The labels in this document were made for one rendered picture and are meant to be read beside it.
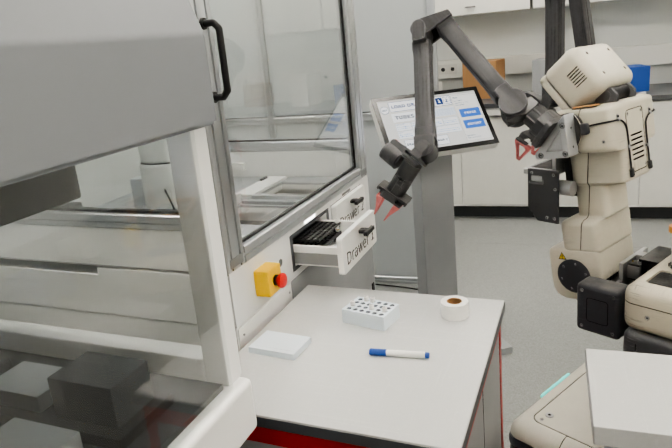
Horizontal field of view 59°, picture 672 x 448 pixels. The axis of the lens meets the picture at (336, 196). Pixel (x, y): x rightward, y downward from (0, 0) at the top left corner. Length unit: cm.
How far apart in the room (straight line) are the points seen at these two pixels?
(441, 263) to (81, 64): 232
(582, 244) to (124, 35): 143
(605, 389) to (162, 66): 101
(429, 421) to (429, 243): 169
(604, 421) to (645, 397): 12
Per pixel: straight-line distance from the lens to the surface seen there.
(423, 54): 186
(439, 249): 286
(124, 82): 82
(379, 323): 153
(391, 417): 123
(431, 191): 276
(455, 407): 126
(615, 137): 175
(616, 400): 132
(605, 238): 189
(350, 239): 175
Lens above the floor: 148
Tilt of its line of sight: 15 degrees down
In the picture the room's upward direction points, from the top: 5 degrees counter-clockwise
